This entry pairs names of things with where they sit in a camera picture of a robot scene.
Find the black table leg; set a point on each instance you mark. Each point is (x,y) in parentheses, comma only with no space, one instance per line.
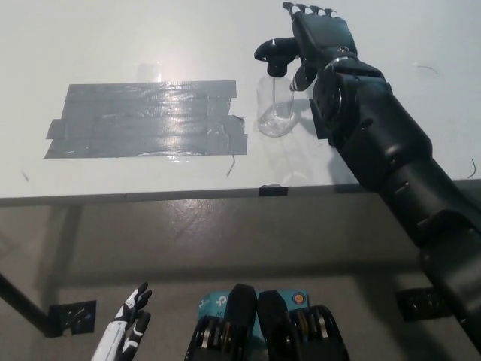
(22,301)

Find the thin dark thread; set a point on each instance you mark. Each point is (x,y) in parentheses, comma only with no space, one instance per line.
(474,167)

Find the black spray trigger lid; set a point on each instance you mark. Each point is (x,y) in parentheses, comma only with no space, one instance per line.
(274,47)

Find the clear plastic bottle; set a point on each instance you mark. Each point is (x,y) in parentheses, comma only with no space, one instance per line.
(274,109)

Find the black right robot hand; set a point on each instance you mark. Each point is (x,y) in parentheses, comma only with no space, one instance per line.
(323,34)

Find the teal printed box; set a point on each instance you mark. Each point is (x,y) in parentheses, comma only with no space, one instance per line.
(216,301)

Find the grey duct tape patch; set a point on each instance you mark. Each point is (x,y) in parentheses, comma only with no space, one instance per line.
(150,120)

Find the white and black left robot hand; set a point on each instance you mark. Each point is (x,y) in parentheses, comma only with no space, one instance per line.
(120,331)

